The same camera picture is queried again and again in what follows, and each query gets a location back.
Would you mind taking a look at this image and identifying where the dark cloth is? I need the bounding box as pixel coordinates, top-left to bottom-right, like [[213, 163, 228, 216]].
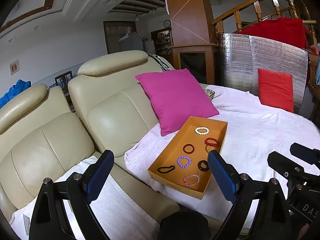
[[157, 210, 211, 240]]

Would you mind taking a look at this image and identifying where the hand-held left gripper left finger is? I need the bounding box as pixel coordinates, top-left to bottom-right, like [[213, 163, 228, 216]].
[[29, 149, 115, 240]]

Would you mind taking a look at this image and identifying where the black loop bracelet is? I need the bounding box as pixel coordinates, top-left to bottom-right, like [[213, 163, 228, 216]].
[[157, 165, 176, 174]]

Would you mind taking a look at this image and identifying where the wicker basket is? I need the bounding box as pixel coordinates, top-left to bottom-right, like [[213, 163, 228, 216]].
[[307, 61, 320, 95]]

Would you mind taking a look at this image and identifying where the pink beaded bracelet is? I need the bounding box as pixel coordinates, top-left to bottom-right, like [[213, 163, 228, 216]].
[[183, 174, 201, 187]]

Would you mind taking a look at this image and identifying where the wooden stair railing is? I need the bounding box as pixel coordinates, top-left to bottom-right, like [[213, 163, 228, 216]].
[[212, 0, 320, 53]]

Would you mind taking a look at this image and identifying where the blue cloth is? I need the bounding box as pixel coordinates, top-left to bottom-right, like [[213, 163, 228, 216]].
[[0, 79, 32, 109]]

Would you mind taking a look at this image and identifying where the dark wooden chair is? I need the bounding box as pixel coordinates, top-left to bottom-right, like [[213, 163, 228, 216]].
[[54, 70, 76, 113]]

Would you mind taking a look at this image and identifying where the red beaded bracelet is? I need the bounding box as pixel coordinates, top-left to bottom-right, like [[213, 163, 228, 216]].
[[204, 137, 220, 147]]

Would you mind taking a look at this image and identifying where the wooden pillar cabinet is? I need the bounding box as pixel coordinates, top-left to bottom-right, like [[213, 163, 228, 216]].
[[161, 0, 221, 85]]

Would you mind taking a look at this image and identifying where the white towel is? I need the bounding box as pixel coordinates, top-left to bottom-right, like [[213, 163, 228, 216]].
[[9, 155, 164, 240]]

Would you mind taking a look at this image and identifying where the red cloth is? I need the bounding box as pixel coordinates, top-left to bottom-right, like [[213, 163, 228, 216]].
[[237, 17, 310, 50]]

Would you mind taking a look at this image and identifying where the magenta pillow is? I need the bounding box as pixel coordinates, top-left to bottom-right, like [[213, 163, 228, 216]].
[[135, 68, 220, 137]]

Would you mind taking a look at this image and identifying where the red pillow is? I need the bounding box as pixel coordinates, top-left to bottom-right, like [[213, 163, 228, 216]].
[[257, 68, 294, 113]]

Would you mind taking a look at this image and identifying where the white blanket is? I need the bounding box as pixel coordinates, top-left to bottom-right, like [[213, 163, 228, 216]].
[[124, 84, 320, 234]]

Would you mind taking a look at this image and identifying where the silver foil board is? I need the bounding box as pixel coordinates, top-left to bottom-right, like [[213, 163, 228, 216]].
[[217, 32, 309, 113]]

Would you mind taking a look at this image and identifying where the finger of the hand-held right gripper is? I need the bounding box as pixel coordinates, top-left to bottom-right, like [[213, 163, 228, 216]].
[[267, 151, 320, 183], [290, 142, 320, 166]]

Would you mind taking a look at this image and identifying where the patterned cushion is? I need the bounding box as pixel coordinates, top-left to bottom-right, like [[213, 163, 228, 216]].
[[203, 88, 222, 100]]

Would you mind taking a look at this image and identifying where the black scrunchie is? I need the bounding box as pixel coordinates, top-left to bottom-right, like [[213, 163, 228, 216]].
[[197, 160, 210, 172]]

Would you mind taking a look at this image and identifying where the framed wall picture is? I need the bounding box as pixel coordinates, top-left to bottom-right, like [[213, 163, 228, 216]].
[[9, 59, 19, 76]]

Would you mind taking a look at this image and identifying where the brown door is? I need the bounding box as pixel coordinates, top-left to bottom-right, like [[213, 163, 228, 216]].
[[103, 20, 137, 55]]

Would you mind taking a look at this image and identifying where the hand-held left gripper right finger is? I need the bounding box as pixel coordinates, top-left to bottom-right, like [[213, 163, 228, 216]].
[[207, 150, 293, 240]]

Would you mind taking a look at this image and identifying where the purple beaded bracelet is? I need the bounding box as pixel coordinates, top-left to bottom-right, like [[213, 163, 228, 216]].
[[177, 156, 192, 169]]

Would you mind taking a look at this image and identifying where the glass display cabinet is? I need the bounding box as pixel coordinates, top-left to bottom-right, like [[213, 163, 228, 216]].
[[150, 29, 174, 57]]

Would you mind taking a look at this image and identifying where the white fridge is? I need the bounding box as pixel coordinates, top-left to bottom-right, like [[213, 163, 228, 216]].
[[142, 38, 156, 55]]

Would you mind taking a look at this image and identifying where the striped cloth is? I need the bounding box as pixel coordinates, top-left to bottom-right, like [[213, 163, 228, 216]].
[[149, 54, 176, 72]]

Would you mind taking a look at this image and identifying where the orange cardboard tray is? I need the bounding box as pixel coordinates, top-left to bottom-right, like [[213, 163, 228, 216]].
[[148, 116, 228, 200]]

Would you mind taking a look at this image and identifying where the beige leather sofa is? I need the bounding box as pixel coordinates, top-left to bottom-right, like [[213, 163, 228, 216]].
[[0, 50, 181, 230]]

